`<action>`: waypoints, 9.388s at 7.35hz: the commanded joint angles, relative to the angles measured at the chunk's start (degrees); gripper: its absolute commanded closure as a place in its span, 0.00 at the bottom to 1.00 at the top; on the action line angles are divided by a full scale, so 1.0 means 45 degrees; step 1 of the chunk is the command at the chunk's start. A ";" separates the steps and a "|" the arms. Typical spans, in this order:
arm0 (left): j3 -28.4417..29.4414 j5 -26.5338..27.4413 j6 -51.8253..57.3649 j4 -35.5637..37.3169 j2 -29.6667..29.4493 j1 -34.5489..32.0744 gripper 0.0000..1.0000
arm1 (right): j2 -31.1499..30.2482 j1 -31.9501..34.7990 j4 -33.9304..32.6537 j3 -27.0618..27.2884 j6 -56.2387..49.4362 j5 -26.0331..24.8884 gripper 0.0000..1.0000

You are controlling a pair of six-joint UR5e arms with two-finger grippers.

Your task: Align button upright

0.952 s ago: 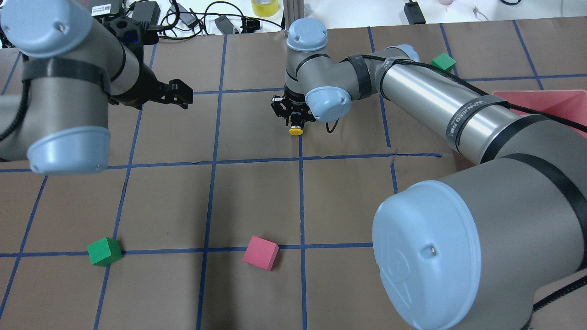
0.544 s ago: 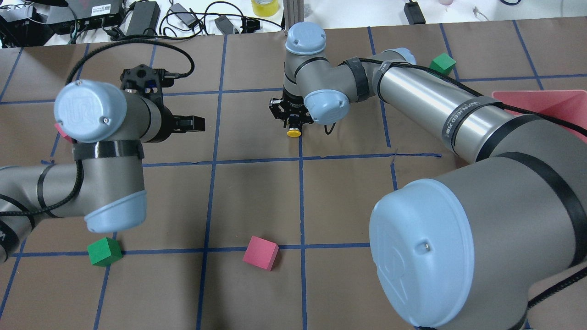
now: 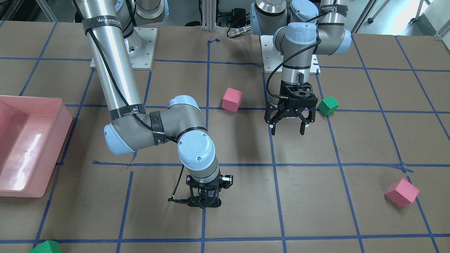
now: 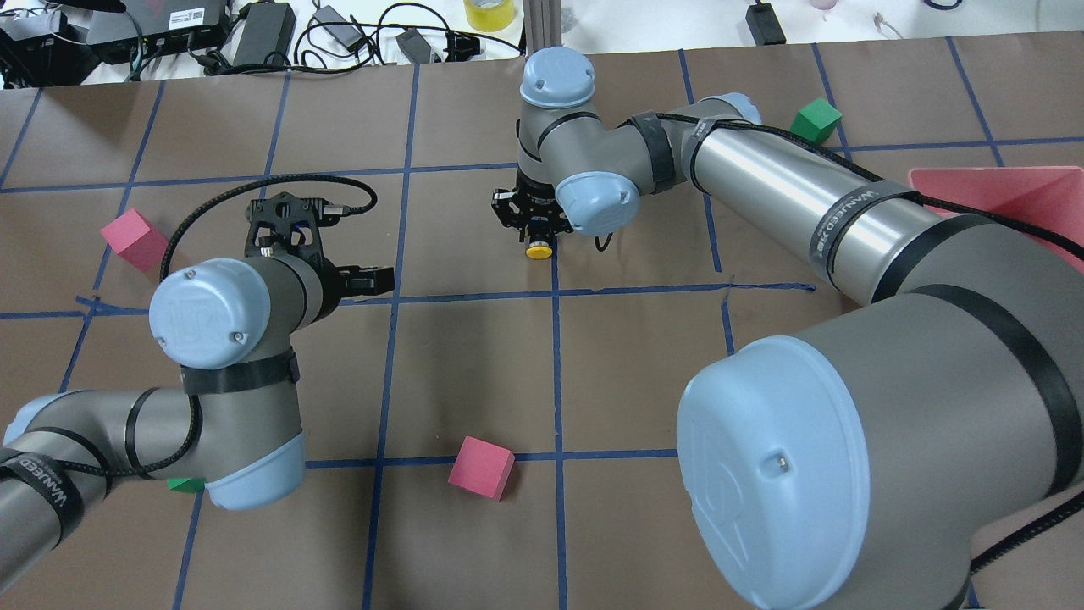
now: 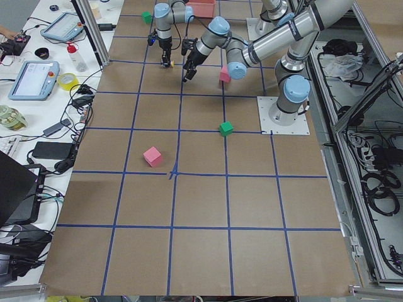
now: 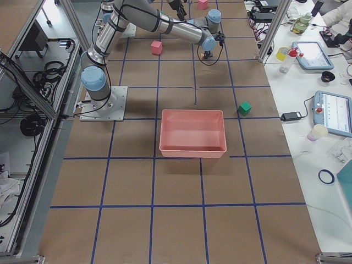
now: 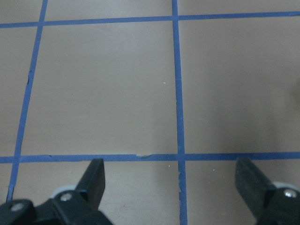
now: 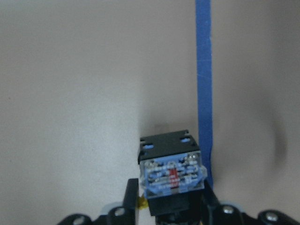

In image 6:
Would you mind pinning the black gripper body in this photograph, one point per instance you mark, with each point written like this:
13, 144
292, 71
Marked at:
176, 6
208, 52

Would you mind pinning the pink cube far left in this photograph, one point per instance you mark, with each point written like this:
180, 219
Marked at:
202, 4

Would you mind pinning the pink cube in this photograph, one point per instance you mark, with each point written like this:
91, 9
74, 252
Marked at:
156, 47
202, 4

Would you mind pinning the pink cube near centre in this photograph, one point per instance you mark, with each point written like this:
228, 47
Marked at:
156, 47

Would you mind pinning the black power adapter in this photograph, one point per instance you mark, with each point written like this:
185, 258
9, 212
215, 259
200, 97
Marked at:
262, 17

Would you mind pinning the green cube near bin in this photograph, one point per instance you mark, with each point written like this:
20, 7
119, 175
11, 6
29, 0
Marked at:
244, 108

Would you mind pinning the yellow tape roll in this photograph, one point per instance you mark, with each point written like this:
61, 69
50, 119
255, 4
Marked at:
282, 53

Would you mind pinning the pink plastic bin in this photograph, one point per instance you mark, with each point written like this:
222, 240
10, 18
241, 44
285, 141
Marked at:
190, 133

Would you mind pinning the red cap squeeze bottle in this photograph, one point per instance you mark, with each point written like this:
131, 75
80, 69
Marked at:
289, 60

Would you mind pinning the green glass jar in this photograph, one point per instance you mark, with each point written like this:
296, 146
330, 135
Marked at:
301, 24

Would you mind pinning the black power brick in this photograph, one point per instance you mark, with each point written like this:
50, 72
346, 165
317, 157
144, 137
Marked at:
290, 116

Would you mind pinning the teach pendant far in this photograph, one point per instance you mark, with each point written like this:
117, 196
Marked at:
314, 56

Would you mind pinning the teach pendant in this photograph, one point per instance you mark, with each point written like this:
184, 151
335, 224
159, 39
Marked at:
333, 111
314, 56

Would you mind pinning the teach pendant near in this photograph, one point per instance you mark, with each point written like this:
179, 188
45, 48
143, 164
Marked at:
333, 111

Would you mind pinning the aluminium frame post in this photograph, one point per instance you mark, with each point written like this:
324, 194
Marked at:
274, 26

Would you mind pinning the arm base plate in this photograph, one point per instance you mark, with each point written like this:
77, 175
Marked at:
114, 109

